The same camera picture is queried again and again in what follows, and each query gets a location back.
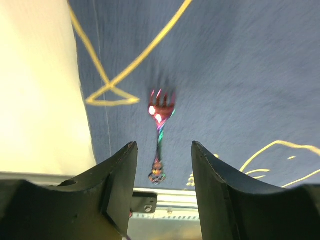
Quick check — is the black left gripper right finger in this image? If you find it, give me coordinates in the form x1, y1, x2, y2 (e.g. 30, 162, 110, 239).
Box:
191, 141, 320, 240

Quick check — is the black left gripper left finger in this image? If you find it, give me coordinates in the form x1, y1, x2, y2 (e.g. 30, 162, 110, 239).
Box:
0, 142, 138, 240

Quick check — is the purple fork with patterned handle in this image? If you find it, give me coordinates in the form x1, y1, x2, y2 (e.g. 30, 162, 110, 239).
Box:
148, 89, 176, 185

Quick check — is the blue cloth placemat with fish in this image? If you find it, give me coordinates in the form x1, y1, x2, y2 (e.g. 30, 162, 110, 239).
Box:
69, 0, 320, 190

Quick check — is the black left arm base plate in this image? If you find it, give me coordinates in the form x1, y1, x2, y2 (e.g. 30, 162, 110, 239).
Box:
130, 191, 158, 214

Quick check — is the perforated grey cable duct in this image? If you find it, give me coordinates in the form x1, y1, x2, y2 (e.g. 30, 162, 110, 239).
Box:
131, 211, 200, 221

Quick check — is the aluminium front rail frame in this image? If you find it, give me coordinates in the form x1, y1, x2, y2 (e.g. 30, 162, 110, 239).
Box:
0, 172, 198, 212

